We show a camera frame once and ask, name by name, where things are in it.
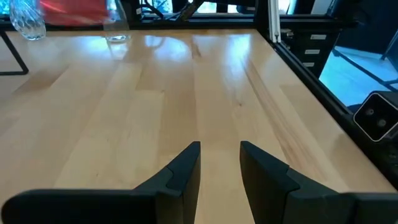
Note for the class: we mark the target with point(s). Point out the black drawer cabinet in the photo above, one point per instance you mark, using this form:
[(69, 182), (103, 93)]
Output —
[(298, 43)]

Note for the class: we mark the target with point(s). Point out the wooden shelf black metal frame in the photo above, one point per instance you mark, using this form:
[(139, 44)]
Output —
[(15, 73)]

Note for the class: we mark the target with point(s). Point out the silver aluminium frame post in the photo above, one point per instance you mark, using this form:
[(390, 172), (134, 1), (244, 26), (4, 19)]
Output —
[(275, 21)]

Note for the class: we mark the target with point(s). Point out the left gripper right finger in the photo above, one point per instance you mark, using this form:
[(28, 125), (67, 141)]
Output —
[(270, 193)]

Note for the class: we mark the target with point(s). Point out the red plastic bin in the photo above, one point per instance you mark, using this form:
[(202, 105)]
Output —
[(74, 12)]

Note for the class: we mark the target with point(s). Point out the small clear fluted glass vase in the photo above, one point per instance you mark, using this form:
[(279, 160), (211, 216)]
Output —
[(28, 25)]

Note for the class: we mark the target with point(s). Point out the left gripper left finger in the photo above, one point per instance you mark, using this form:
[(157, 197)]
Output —
[(180, 193)]

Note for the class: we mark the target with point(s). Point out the black table edge rail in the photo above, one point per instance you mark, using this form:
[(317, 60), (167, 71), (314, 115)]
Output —
[(329, 102), (186, 23)]

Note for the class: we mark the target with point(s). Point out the tall clear smooth glass vase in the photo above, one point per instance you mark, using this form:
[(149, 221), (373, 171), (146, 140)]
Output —
[(116, 37)]

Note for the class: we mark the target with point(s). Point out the black depth camera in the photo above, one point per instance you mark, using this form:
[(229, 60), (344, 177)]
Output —
[(376, 116)]

